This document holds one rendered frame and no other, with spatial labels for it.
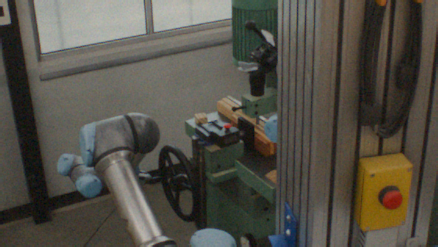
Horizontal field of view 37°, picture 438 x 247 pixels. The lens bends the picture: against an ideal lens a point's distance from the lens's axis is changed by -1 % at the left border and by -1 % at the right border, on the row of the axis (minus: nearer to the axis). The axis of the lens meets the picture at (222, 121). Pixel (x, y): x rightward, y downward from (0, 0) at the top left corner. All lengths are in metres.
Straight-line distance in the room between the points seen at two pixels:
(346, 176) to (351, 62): 0.22
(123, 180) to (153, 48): 1.89
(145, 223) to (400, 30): 0.86
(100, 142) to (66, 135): 1.80
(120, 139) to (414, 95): 0.90
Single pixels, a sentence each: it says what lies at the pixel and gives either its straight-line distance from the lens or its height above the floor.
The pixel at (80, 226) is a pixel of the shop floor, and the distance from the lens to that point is 3.63.
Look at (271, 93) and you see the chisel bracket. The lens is 2.41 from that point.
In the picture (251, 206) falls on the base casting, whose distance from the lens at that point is 2.31.
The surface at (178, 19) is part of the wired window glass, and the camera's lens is 3.65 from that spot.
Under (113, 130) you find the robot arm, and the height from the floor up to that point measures 1.25.
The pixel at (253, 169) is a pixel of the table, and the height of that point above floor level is 0.90.
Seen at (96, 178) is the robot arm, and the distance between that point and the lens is 2.17.
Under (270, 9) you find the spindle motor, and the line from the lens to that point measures 2.20.
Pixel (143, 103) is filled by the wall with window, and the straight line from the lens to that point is 3.65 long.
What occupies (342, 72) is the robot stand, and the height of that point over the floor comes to 1.64.
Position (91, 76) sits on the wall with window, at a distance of 3.49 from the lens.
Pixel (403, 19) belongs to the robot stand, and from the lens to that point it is 1.13.
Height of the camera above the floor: 2.06
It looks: 27 degrees down
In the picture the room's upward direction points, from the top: 2 degrees counter-clockwise
